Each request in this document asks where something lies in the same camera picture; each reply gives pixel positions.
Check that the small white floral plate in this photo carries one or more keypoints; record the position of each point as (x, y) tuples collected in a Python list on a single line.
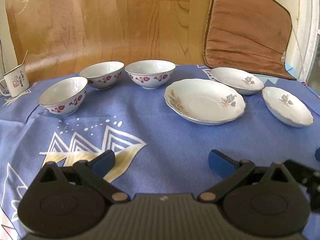
[(235, 78), (287, 107)]

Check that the thin wooden stick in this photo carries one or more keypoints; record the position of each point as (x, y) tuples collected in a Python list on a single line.
[(24, 57)]

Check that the large white floral plate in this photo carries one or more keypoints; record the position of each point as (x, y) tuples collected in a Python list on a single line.
[(202, 102)]

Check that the white enamel mug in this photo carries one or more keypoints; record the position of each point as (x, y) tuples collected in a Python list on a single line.
[(16, 82)]

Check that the white floral bowl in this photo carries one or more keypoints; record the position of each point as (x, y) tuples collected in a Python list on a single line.
[(62, 102), (105, 76), (150, 77)]

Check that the wooden headboard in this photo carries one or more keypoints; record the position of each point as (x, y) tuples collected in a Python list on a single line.
[(112, 22)]

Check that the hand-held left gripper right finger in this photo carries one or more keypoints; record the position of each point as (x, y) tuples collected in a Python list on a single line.
[(220, 163)]

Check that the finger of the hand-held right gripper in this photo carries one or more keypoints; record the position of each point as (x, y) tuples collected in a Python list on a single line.
[(303, 180), (318, 155)]

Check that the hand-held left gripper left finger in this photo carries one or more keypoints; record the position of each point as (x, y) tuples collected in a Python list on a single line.
[(105, 163)]

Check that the brown seat cushion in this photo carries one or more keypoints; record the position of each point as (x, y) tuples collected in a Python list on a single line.
[(247, 30)]

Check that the blue printed cloth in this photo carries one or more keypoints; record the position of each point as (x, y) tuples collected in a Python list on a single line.
[(155, 140)]

